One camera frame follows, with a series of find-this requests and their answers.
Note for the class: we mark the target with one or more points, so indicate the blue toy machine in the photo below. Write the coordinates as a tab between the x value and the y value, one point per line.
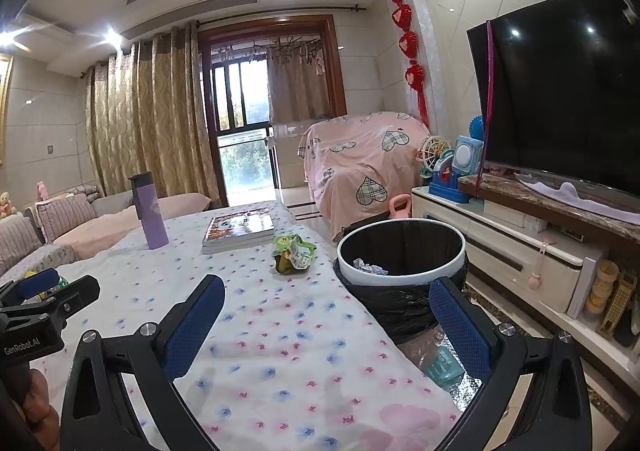
445	186

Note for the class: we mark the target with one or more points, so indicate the gold patterned curtain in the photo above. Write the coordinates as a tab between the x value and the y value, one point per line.
150	121

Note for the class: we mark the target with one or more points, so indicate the brown marble television stand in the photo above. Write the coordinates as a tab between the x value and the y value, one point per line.
525	201

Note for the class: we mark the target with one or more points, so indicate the teal box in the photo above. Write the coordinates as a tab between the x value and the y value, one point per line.
445	366

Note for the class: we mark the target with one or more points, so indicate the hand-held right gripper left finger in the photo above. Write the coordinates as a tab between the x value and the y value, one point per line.
192	326

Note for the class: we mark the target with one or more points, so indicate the pink blanket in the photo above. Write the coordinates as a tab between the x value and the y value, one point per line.
95	231

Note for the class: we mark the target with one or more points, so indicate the dark curtain rod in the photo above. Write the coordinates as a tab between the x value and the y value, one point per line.
275	13

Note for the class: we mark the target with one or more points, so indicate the blue spiky ball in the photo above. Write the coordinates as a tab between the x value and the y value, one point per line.
477	126

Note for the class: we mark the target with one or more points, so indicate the yellow perforated tool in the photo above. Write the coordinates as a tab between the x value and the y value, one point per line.
617	306

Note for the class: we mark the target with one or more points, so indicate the light blue square toy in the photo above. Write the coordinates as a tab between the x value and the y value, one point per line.
467	156

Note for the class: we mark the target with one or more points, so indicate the wooden glass balcony door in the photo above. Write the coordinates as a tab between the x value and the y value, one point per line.
245	156

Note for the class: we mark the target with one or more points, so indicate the pink kettlebell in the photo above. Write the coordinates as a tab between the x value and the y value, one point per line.
400	215

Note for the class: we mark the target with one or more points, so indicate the person's left hand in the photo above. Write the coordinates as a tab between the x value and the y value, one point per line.
40	406

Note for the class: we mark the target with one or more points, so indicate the purple water bottle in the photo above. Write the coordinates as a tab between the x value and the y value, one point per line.
152	216

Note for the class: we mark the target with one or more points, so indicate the gold framed painting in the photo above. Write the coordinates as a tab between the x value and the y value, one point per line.
4	106

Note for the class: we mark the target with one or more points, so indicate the beige plush bear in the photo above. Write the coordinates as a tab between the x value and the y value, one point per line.
5	203

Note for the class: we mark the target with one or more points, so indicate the striped pink pillow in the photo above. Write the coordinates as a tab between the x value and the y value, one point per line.
65	218
17	241

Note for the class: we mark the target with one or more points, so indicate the stack of yellow rolls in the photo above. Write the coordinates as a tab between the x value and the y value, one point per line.
602	276

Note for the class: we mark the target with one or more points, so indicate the toy ferris wheel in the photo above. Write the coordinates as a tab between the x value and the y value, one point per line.
435	148

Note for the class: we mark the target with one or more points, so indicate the colourful picture book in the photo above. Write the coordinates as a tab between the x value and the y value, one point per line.
235	247
240	225

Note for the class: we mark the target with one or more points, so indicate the beige balcony curtain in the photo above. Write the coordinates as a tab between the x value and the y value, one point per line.
295	86

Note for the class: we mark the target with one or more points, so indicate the pink plush toy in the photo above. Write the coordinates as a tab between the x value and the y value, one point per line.
42	190

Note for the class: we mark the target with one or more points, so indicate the pink child safety lock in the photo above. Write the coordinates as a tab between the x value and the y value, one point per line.
536	276

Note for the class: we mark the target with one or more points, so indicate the pink heart-print furniture cover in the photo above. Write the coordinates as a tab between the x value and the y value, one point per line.
360	156

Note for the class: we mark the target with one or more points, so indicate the green and brown snack wrapper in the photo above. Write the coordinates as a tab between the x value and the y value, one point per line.
292	258

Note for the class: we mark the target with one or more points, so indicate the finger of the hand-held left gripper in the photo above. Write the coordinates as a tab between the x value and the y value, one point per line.
37	281
75	296

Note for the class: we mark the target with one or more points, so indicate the hanging clothes hangers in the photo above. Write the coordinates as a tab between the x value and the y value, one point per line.
295	48

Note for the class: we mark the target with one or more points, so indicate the beige sofa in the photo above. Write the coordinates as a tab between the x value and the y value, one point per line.
175	203

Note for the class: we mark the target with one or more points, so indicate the black television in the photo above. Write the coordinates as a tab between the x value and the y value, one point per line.
560	91

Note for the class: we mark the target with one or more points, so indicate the black bin bag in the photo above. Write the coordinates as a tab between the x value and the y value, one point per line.
395	311

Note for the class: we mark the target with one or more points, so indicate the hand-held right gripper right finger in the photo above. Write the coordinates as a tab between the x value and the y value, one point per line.
460	331

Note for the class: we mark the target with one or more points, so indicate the white crumpled paper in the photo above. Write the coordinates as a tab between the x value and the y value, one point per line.
367	265

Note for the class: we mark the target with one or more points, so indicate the thin pink rod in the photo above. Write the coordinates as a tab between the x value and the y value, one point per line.
491	81

